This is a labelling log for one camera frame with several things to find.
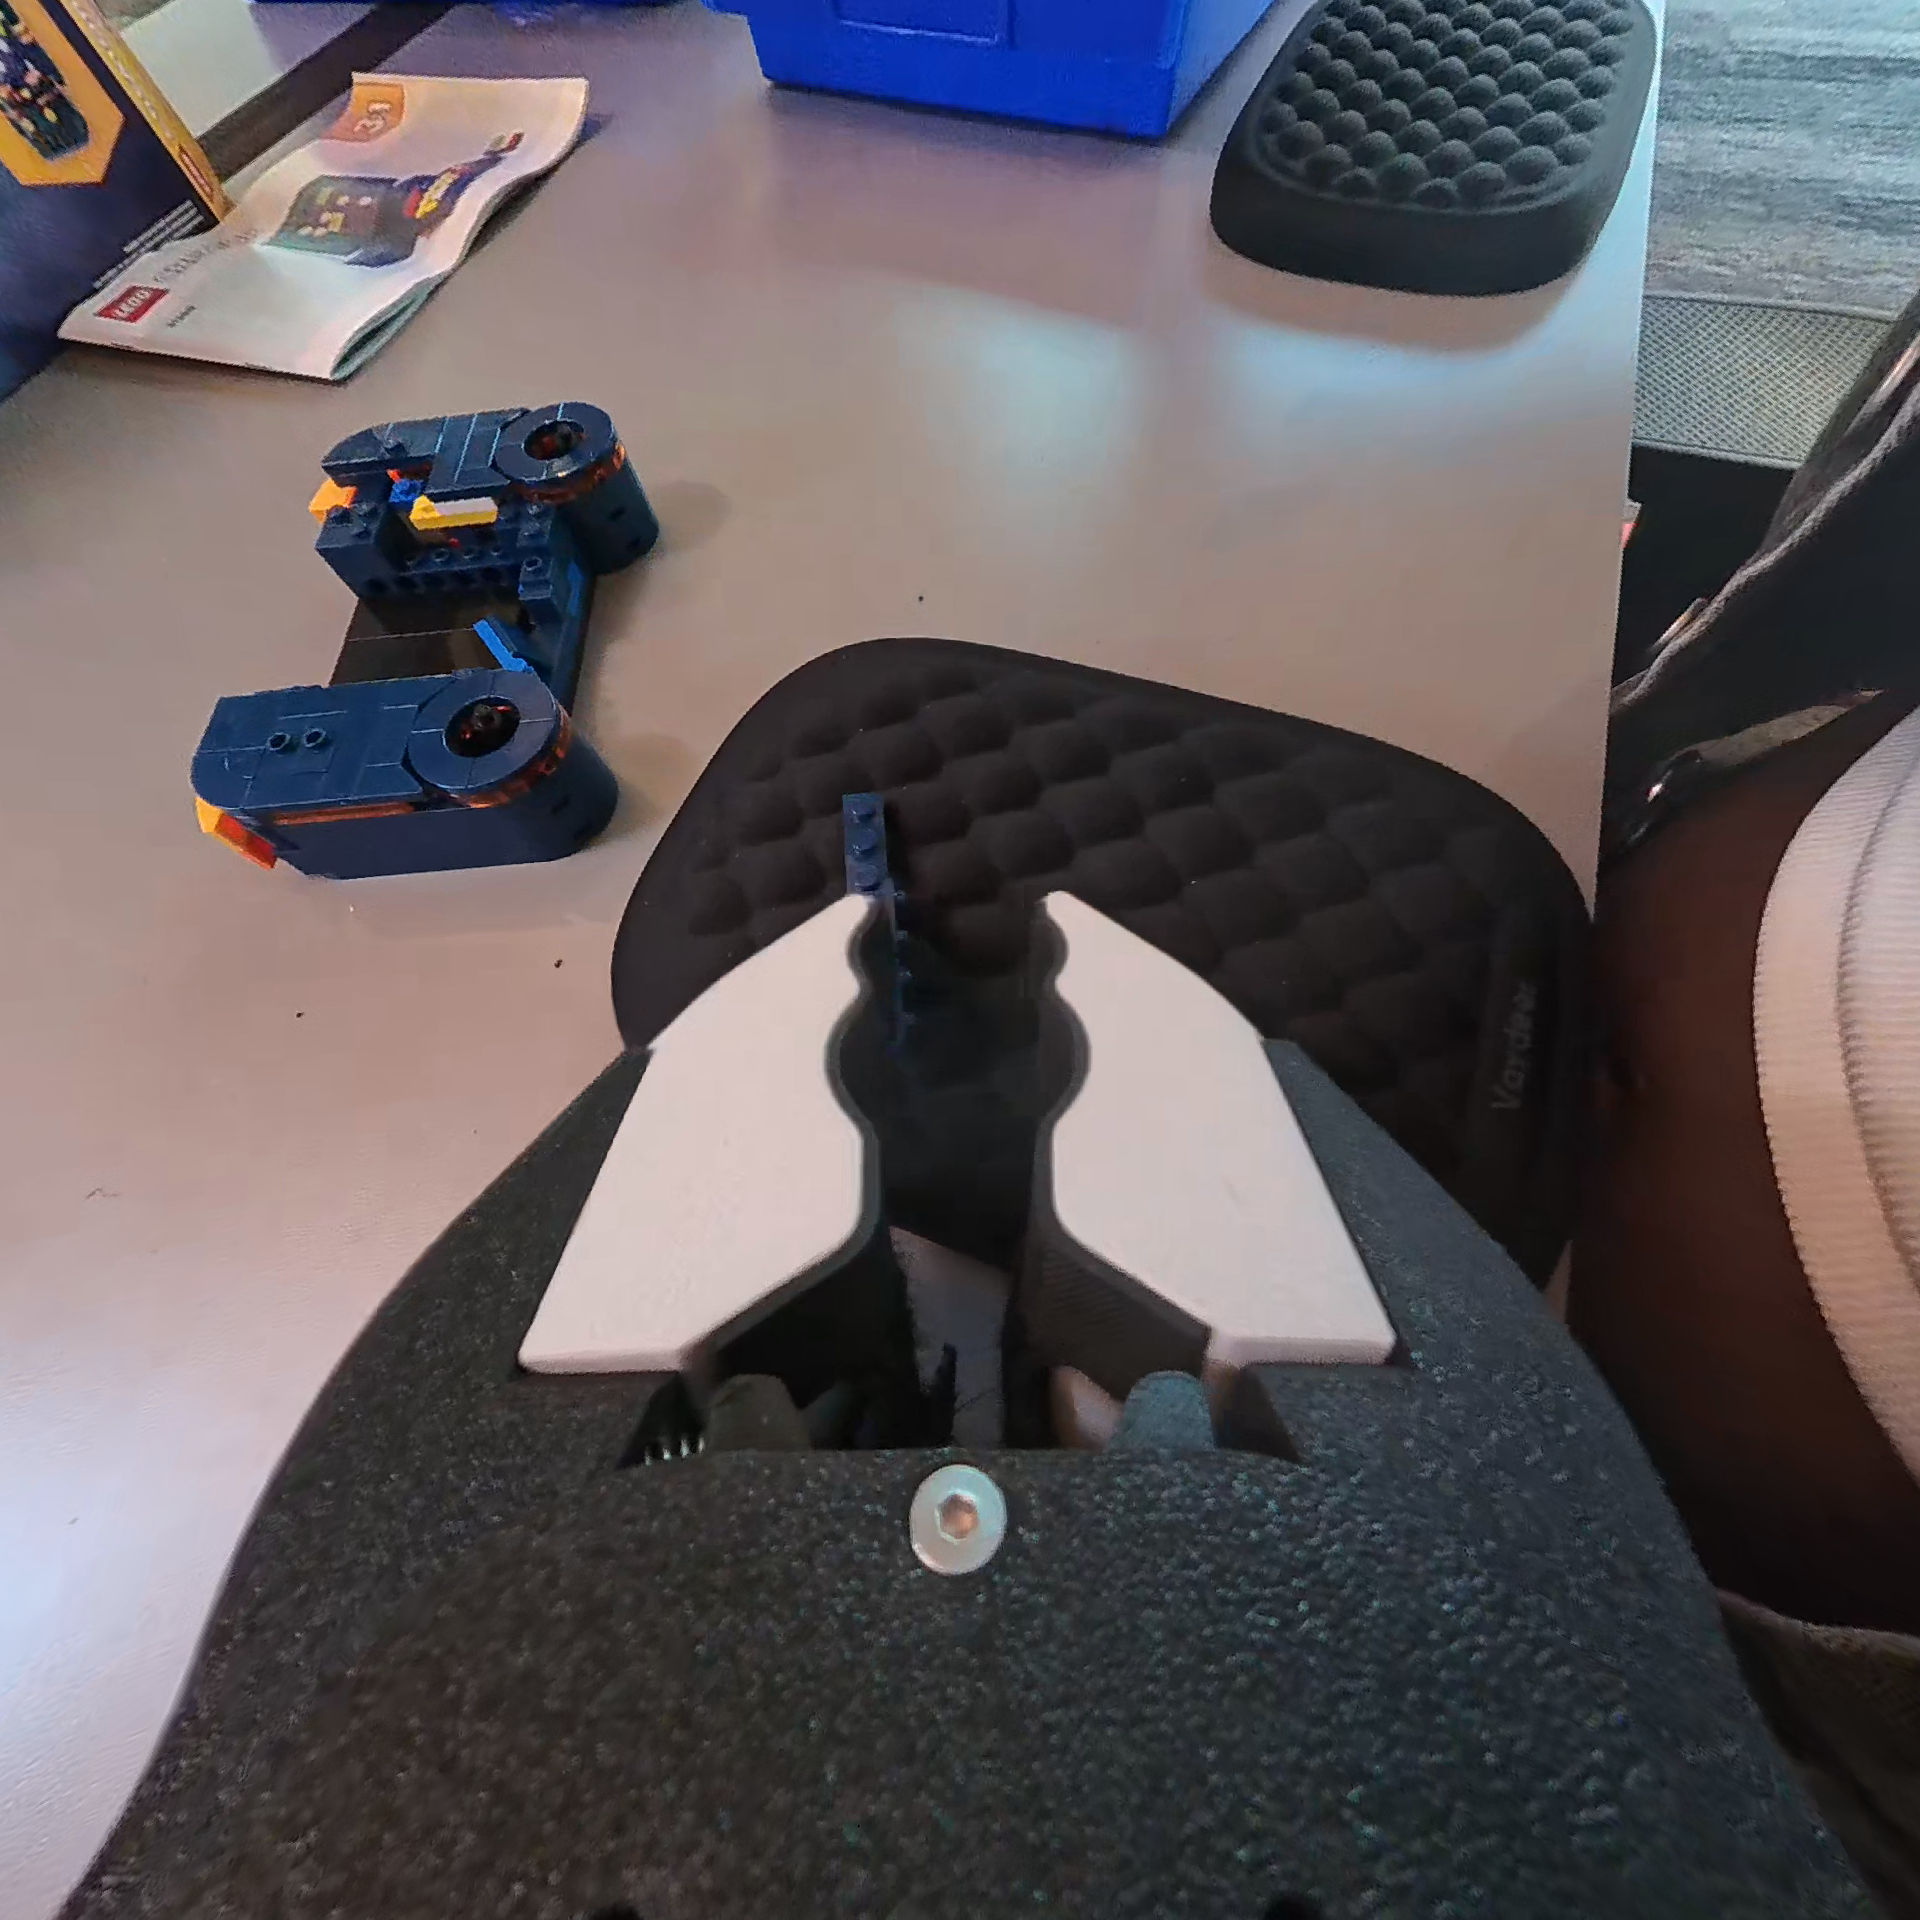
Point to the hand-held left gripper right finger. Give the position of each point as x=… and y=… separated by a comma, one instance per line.
x=1202, y=1185

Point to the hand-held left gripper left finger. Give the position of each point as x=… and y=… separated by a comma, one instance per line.
x=722, y=1185

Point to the blue brick bar orange ends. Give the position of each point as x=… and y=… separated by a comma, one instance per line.
x=874, y=857

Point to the blue brick-built game console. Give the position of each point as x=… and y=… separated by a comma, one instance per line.
x=422, y=796

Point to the blue plastic bin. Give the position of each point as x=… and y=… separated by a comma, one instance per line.
x=975, y=61

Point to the large black cushioned pad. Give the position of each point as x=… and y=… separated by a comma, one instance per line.
x=1202, y=857

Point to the white blue-printed shirt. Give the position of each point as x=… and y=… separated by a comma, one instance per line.
x=1845, y=1051

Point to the instruction booklet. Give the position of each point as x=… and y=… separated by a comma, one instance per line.
x=301, y=254

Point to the small black cushioned pad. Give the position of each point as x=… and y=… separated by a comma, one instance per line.
x=1425, y=137

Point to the blue and yellow toy box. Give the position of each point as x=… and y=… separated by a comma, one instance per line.
x=76, y=182

